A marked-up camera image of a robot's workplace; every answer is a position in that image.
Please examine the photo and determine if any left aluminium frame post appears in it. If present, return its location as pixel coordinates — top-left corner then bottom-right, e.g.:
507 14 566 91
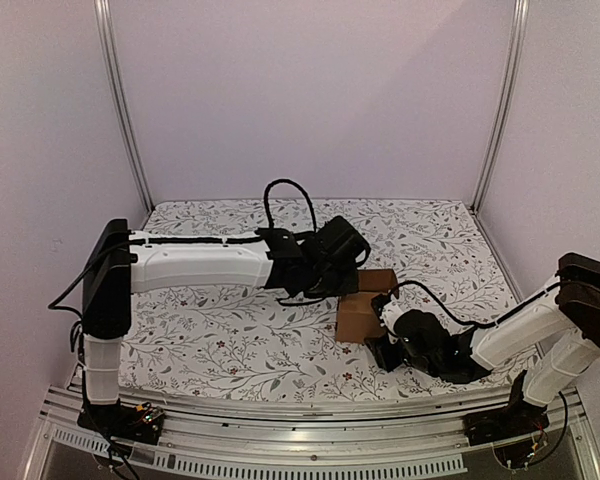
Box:
94 0 155 213

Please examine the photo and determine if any brown cardboard box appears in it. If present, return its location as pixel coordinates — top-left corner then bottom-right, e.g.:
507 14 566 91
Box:
335 269 398 344

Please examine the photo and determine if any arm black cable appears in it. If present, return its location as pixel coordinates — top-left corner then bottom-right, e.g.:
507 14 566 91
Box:
263 178 317 236
387 279 564 331

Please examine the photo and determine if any aluminium frame post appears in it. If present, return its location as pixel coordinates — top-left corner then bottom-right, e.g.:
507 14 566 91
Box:
94 0 155 213
469 0 530 216

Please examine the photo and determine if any floral patterned table mat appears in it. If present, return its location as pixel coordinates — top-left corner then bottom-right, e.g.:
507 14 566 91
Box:
118 199 514 403

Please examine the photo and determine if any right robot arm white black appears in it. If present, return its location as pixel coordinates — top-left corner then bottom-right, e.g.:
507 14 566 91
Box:
368 253 600 436

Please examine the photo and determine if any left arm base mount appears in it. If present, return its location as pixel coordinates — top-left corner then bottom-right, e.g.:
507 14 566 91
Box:
77 401 166 445

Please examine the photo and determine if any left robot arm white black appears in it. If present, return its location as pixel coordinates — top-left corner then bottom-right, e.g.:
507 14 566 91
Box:
48 216 371 434

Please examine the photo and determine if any right aluminium frame post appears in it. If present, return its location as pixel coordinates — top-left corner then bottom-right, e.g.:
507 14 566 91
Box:
469 0 530 216

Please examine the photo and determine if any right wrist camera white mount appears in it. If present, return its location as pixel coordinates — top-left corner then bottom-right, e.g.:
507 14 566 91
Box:
371 294 403 343

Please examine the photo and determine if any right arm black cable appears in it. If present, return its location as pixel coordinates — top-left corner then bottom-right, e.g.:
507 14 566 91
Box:
387 279 564 331

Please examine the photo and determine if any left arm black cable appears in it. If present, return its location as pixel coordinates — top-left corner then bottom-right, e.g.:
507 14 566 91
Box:
263 178 317 236

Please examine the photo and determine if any front aluminium rail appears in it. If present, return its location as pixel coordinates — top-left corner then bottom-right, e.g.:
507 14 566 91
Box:
16 379 600 479

